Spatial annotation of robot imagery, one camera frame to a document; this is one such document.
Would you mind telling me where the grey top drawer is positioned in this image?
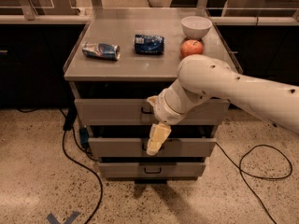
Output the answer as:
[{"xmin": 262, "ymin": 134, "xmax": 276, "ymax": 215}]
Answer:
[{"xmin": 75, "ymin": 99, "xmax": 229, "ymax": 126}]

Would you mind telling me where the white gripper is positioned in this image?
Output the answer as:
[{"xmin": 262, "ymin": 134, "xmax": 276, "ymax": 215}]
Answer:
[{"xmin": 147, "ymin": 89, "xmax": 186, "ymax": 156}]

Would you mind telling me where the black cable on left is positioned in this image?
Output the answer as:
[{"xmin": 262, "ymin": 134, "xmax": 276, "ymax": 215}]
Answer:
[{"xmin": 16, "ymin": 106, "xmax": 105, "ymax": 224}]

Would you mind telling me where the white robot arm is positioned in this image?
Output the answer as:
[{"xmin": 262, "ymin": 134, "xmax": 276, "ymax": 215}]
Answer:
[{"xmin": 147, "ymin": 55, "xmax": 299, "ymax": 155}]

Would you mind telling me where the blue box behind cabinet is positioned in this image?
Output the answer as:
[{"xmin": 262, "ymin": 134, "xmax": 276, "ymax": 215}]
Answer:
[{"xmin": 78, "ymin": 128, "xmax": 89, "ymax": 148}]

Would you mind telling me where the blue chip bag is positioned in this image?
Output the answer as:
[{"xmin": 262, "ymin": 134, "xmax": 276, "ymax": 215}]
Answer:
[{"xmin": 134, "ymin": 35, "xmax": 164, "ymax": 55}]

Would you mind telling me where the red apple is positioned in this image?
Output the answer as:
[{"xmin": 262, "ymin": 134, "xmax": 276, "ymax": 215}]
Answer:
[{"xmin": 180, "ymin": 40, "xmax": 204, "ymax": 58}]

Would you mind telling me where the grey drawer cabinet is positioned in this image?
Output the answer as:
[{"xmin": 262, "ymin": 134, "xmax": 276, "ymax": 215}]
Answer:
[{"xmin": 63, "ymin": 7, "xmax": 244, "ymax": 185}]

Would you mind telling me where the white bowl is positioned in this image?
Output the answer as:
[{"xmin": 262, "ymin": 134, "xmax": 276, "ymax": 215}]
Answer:
[{"xmin": 181, "ymin": 16, "xmax": 212, "ymax": 39}]

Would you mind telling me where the grey bottom drawer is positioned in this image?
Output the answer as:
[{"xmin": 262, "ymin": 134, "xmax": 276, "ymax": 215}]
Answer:
[{"xmin": 99, "ymin": 162, "xmax": 206, "ymax": 179}]

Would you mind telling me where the black power adapter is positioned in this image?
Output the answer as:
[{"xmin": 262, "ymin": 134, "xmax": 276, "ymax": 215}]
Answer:
[{"xmin": 63, "ymin": 105, "xmax": 78, "ymax": 131}]

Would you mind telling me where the crushed silver blue can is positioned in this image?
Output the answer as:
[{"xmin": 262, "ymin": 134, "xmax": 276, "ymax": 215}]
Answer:
[{"xmin": 82, "ymin": 41, "xmax": 121, "ymax": 61}]

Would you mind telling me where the black cable on right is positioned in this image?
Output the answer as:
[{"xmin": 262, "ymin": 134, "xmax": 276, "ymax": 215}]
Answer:
[{"xmin": 215, "ymin": 142, "xmax": 293, "ymax": 224}]

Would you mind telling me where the black cable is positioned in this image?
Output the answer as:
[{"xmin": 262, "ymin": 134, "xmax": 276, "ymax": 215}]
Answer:
[
  {"xmin": 16, "ymin": 106, "xmax": 105, "ymax": 224},
  {"xmin": 215, "ymin": 142, "xmax": 293, "ymax": 224}
]

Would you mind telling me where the blue tape cross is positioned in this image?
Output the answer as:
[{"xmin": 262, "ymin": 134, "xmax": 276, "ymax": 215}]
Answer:
[{"xmin": 46, "ymin": 211, "xmax": 80, "ymax": 224}]

